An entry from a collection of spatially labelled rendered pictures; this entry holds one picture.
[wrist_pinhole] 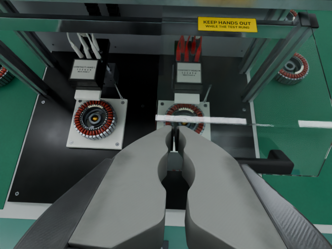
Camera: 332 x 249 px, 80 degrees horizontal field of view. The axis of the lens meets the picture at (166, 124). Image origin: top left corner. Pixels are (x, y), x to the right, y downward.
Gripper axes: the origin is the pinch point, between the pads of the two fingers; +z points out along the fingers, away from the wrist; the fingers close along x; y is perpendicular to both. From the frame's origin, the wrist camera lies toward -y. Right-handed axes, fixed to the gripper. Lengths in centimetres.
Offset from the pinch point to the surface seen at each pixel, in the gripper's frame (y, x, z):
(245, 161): 9.2, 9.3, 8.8
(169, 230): 104, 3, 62
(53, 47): 4, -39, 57
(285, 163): 9.2, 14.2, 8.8
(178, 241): 108, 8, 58
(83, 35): -1.4, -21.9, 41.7
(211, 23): -5.3, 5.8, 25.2
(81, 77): 6.7, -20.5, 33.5
